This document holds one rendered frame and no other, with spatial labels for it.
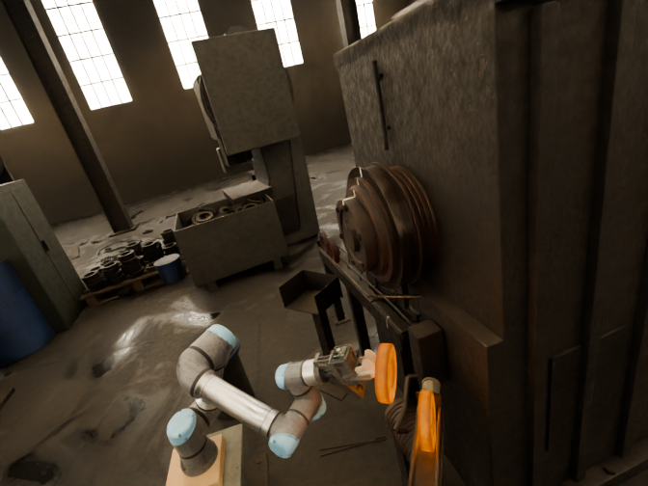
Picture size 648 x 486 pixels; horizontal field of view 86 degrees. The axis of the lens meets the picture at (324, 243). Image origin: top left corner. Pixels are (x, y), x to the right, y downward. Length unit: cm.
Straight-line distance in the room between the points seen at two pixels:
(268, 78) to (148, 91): 771
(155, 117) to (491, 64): 1069
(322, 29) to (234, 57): 822
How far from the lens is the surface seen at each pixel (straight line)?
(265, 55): 385
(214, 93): 369
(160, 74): 1128
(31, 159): 1216
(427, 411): 108
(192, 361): 125
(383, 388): 97
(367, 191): 117
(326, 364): 105
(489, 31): 88
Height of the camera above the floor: 160
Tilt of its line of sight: 22 degrees down
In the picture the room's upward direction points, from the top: 14 degrees counter-clockwise
